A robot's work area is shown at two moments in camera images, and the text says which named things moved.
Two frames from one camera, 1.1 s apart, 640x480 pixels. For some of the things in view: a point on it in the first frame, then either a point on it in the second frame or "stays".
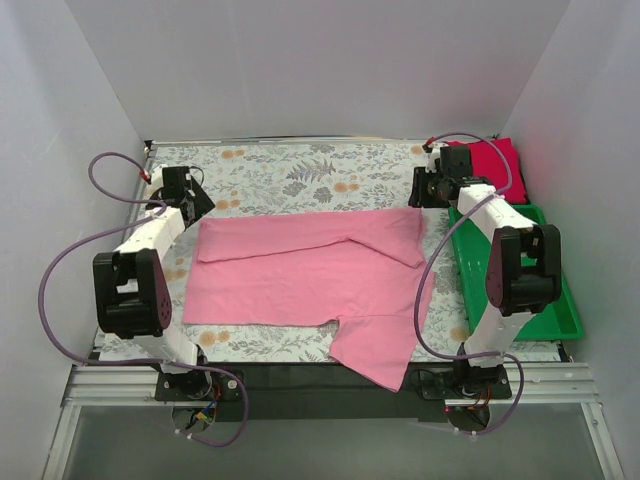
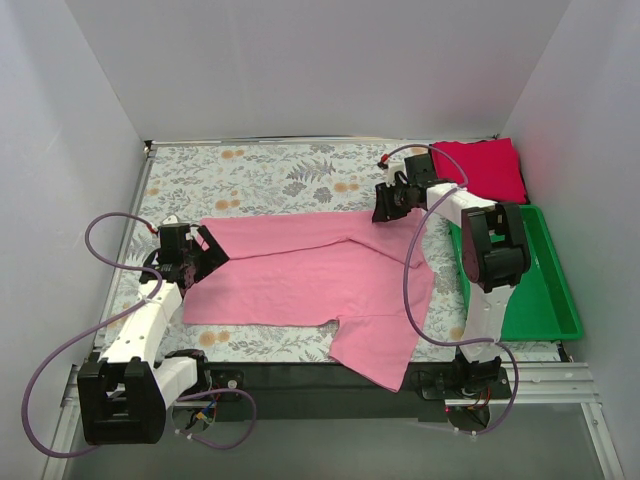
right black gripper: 421,192 → 391,198
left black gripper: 198,198 → 198,255
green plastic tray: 558,320 stays
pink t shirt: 362,268 stays
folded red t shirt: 488,166 stays
